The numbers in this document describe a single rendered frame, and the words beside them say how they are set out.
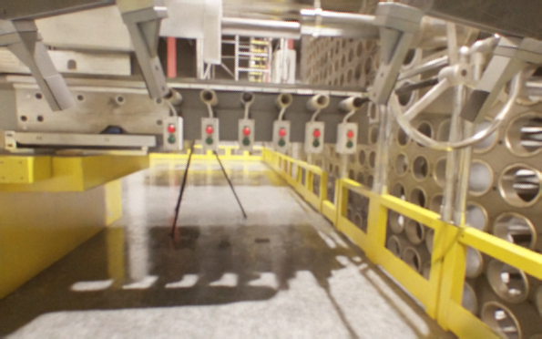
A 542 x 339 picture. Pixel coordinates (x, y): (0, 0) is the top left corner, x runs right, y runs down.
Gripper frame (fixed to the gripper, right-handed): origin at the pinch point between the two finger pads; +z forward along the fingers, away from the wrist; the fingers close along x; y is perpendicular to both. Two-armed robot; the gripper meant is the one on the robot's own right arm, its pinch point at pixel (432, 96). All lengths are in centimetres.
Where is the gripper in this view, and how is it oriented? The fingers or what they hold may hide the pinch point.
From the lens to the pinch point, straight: 40.5
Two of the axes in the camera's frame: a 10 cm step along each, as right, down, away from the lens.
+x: 9.8, 1.4, 1.6
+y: 0.7, 5.0, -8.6
